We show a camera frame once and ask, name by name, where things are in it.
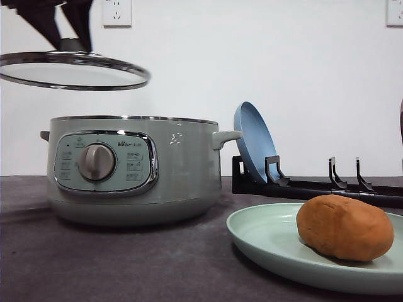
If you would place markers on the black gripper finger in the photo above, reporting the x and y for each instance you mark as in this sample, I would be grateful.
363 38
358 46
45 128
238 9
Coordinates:
40 14
77 12

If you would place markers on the glass lid with green knob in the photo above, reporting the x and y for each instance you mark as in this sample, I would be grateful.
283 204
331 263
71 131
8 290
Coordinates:
70 70

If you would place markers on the green plate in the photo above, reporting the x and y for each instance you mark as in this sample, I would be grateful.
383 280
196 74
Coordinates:
269 231

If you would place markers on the brown potato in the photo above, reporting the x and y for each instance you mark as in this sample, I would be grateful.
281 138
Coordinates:
346 227

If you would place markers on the green electric steamer pot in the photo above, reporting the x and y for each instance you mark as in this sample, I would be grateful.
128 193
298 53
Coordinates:
134 171

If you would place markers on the blue plate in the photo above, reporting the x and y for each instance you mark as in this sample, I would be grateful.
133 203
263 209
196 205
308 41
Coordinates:
257 141

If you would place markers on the black dish rack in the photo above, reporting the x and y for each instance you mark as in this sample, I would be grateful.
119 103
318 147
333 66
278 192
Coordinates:
277 184

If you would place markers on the dark red object at edge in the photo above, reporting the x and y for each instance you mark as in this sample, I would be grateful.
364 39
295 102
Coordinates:
401 121

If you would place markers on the white wall socket left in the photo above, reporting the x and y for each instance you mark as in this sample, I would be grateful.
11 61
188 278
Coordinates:
117 14

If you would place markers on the white wall socket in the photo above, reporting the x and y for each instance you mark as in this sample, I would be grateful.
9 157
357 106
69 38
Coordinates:
117 14
393 14

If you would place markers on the white wall socket right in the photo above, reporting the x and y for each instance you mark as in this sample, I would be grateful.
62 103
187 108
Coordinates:
393 14

